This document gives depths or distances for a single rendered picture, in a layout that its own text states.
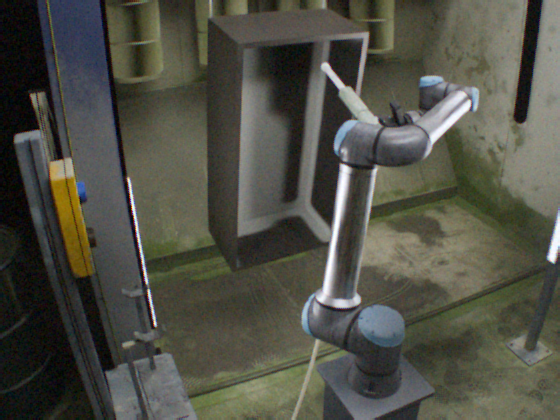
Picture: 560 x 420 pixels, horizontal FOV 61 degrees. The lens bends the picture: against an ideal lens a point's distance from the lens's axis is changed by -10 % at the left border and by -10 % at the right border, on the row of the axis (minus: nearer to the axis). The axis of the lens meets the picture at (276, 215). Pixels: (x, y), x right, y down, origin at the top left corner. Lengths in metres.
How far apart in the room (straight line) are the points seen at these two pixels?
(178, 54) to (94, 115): 2.02
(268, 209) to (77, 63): 1.70
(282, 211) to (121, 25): 1.45
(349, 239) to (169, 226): 2.01
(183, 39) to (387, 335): 2.57
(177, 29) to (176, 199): 1.14
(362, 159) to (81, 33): 0.91
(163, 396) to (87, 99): 0.92
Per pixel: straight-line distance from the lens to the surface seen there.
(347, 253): 1.63
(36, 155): 1.17
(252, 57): 2.47
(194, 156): 3.56
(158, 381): 1.66
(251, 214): 2.97
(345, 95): 1.98
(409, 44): 4.46
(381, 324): 1.66
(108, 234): 1.83
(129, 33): 3.19
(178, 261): 3.48
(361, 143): 1.53
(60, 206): 1.18
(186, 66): 3.66
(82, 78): 1.64
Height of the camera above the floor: 1.97
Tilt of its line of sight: 28 degrees down
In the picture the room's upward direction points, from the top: 2 degrees counter-clockwise
